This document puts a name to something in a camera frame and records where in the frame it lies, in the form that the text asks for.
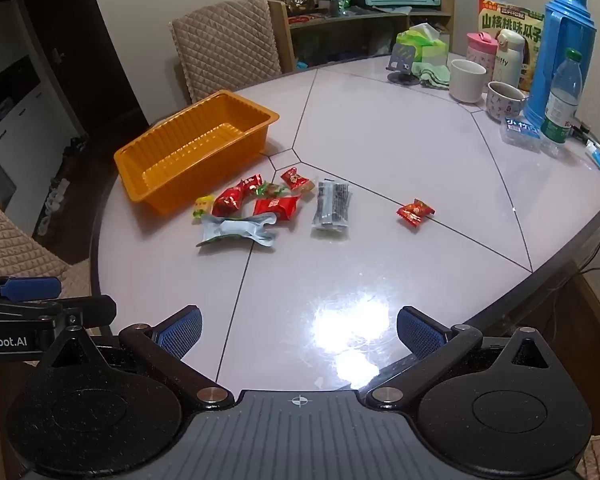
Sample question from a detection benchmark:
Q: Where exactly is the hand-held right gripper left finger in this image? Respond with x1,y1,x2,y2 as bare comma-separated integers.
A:
39,305,234,412

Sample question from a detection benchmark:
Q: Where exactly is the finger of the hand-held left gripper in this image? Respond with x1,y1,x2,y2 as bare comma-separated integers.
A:
0,276,63,302
55,295,117,327

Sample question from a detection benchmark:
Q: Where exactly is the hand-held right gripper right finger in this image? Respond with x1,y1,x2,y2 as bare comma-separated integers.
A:
364,305,561,411

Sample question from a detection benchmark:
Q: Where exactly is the grey-blue snack packet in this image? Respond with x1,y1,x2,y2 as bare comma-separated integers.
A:
196,211,280,248

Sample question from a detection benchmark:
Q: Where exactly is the yellow candy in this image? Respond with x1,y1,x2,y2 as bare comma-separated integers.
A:
190,195,216,221

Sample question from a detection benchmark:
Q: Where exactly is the dark red candy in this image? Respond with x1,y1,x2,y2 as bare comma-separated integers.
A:
211,186,247,217

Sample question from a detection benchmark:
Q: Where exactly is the orange plastic tray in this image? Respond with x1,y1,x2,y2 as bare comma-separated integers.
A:
113,89,280,217

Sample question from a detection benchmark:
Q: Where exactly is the clear packet of black snack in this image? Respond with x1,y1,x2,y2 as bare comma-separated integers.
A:
310,178,353,238

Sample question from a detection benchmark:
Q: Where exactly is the red square snack packet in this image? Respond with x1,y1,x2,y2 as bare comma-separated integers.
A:
252,195,301,221

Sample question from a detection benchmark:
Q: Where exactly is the green candy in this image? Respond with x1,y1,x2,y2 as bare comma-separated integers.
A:
256,182,288,200

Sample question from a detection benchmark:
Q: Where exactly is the red candy with cartoon face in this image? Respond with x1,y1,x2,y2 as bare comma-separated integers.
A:
280,166,306,192

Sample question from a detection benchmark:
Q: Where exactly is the quilted beige chair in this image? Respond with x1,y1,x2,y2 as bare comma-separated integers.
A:
0,187,95,306
169,0,285,106

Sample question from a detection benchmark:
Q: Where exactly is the white cabinet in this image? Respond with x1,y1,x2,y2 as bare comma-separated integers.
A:
0,55,68,201

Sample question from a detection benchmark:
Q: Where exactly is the clear box with blue label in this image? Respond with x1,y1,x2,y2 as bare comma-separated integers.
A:
500,116,543,152

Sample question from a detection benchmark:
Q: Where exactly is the patterned mug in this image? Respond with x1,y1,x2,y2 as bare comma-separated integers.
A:
486,81,529,123

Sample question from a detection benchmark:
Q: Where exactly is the white cup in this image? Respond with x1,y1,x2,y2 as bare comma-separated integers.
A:
448,58,488,105

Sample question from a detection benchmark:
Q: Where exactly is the green cloth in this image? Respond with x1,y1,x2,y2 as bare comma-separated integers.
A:
411,60,452,91

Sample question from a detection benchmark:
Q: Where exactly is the grey phone stand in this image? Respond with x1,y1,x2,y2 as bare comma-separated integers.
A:
386,42,421,85

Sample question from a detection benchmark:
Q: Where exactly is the clear water bottle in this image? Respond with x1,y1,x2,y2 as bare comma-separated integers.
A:
540,48,583,143

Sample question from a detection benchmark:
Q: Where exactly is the pink tumbler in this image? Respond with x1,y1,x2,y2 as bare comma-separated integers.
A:
466,31,498,83

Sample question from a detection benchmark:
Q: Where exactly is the white thermos bottle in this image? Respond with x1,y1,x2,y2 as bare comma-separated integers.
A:
494,29,525,91

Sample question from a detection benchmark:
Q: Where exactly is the green tissue box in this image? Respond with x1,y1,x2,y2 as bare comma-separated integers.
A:
396,22,450,63

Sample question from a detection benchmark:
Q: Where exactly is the wooden shelf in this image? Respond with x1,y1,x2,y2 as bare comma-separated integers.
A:
267,0,456,73

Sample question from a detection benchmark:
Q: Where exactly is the large seed snack bag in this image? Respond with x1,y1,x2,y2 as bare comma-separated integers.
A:
477,0,548,92

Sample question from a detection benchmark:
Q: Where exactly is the blue thermos flask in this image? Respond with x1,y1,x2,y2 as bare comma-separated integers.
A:
522,0,598,126

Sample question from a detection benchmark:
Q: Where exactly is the black cable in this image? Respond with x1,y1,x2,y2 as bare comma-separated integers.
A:
577,220,600,276

